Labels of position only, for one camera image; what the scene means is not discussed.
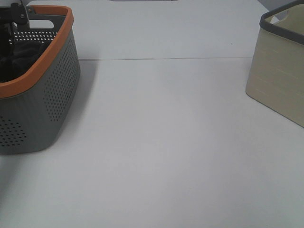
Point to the grey perforated basket orange rim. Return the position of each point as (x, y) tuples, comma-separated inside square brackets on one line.
[(33, 106)]

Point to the dark grey towel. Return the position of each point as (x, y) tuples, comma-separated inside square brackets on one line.
[(18, 59)]

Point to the beige fabric bin grey rim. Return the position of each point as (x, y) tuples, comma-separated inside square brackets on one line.
[(276, 77)]

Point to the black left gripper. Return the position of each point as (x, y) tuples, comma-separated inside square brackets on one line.
[(14, 17)]

